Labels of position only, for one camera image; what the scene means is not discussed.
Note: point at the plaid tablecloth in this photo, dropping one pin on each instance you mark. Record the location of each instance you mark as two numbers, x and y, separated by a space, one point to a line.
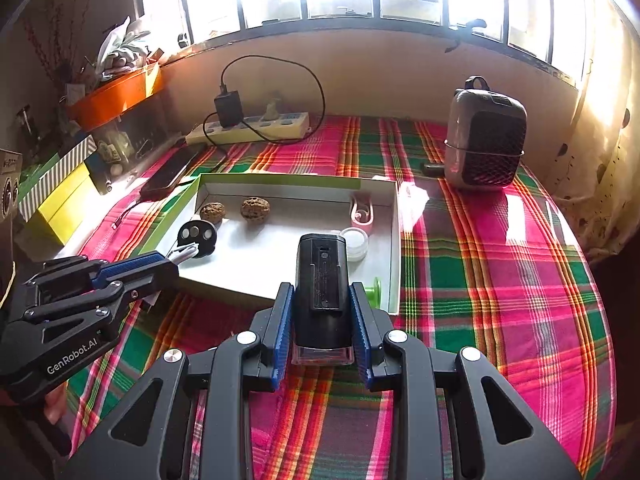
475 285

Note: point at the yellow box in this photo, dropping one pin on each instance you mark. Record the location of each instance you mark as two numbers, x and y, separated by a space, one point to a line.
62 207

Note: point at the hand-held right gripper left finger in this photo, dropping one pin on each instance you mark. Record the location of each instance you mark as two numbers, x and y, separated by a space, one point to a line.
284 340

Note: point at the black round device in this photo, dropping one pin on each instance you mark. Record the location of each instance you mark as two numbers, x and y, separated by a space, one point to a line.
197 232

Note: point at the white plastic bag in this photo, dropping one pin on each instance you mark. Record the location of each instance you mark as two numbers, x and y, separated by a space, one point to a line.
117 42

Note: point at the dried twig bunch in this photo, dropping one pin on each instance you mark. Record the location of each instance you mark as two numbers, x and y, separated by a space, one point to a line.
55 45

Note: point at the spotted cream curtain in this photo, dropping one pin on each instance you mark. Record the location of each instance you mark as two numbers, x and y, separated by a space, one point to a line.
595 185

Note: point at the person's left hand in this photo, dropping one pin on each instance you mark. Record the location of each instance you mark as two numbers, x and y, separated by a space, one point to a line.
56 402

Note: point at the printed cardboard box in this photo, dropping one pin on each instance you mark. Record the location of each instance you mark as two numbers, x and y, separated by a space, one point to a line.
9 185

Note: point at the brown walnut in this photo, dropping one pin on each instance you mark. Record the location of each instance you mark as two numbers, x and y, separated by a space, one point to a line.
212 211
255 208

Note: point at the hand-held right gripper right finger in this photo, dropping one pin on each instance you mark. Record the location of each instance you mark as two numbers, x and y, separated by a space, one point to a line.
360 340

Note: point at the black rectangular lamp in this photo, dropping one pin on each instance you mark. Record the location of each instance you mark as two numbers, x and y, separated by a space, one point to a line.
322 280

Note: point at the small grey fan heater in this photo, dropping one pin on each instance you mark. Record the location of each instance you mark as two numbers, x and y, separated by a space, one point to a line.
490 140

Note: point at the orange plastic tray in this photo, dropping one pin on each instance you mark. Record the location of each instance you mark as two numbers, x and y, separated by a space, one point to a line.
115 95

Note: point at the black smartphone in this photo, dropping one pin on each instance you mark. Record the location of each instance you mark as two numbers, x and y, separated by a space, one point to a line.
172 172

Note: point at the white cardboard box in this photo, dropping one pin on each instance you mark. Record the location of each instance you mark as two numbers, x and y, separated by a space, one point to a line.
260 255

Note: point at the small white round jar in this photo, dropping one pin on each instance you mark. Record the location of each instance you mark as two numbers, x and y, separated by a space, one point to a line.
355 242

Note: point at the black charger adapter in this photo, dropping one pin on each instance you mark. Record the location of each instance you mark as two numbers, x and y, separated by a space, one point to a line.
229 108

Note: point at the small white plastic piece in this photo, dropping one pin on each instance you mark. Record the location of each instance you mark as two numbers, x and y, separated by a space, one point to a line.
182 253

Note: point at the striped gift box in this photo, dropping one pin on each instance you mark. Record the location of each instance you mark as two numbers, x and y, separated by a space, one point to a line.
60 170

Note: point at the pink plastic hook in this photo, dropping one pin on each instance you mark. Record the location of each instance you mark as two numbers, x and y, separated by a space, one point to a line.
361 216

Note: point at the cream power strip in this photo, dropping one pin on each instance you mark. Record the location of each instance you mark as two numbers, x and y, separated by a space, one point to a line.
290 120

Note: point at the small black cylinder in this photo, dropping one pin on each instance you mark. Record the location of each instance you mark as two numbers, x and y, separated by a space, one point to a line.
434 168

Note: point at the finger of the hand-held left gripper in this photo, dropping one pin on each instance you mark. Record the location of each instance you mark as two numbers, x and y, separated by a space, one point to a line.
130 265
135 290

